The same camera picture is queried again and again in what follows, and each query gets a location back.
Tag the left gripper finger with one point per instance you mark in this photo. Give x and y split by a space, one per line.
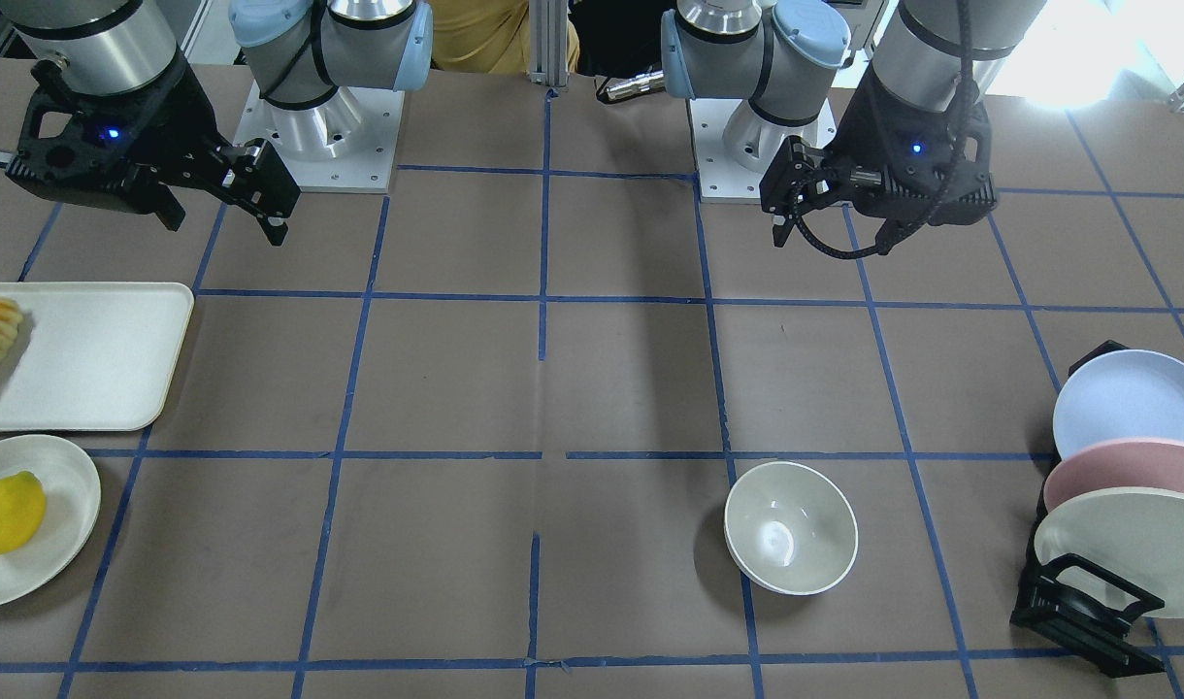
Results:
801 179

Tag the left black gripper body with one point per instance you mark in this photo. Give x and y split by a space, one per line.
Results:
866 126

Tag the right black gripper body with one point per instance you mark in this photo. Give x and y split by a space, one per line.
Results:
182 124

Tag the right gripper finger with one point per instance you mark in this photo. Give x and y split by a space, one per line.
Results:
258 182

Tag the white bowl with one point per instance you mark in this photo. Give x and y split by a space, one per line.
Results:
790 529

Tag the yellow lemon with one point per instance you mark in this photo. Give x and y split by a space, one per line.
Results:
23 508

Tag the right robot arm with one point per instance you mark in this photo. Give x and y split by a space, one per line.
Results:
300 52

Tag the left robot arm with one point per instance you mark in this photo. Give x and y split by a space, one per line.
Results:
938 56

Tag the silver connector plug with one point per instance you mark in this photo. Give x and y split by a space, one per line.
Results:
616 90

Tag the white rectangular tray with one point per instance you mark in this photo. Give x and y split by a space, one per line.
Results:
92 356

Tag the person in yellow shirt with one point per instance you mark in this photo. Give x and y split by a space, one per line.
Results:
482 37

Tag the blue plate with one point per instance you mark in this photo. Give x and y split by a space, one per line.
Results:
1125 393

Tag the cream round plate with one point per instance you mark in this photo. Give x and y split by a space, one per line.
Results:
50 495

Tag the pink plate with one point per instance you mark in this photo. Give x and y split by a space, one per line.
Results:
1125 462

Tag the cream plate in rack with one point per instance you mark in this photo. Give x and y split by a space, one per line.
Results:
1136 533

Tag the black dish rack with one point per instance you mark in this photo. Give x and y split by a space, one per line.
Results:
1076 620

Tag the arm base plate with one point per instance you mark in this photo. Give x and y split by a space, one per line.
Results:
354 160
734 146

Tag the aluminium frame post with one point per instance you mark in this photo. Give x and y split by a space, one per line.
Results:
549 44

